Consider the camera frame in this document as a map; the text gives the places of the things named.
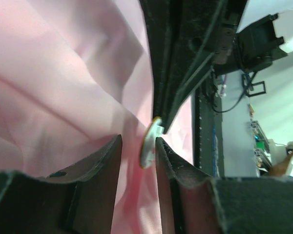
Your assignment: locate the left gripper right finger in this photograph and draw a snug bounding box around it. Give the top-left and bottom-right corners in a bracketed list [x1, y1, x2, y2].
[156, 137, 293, 234]

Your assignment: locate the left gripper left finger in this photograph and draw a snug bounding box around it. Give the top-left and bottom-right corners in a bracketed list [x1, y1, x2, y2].
[0, 135, 123, 234]

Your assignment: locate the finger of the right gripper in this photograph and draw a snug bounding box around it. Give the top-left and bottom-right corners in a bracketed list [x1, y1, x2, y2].
[161, 0, 247, 133]
[140, 0, 183, 122]

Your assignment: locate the yellow round brooch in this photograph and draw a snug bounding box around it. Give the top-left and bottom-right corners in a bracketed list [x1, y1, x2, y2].
[139, 117, 164, 169]

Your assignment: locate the pink garment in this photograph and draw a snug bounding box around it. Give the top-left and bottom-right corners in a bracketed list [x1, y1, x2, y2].
[0, 0, 194, 234]

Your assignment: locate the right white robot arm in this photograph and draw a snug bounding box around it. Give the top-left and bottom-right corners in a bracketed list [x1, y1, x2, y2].
[140, 0, 293, 132]

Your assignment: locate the black rectangular frame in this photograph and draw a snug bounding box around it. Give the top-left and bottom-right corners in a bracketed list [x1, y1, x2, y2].
[247, 81, 267, 98]

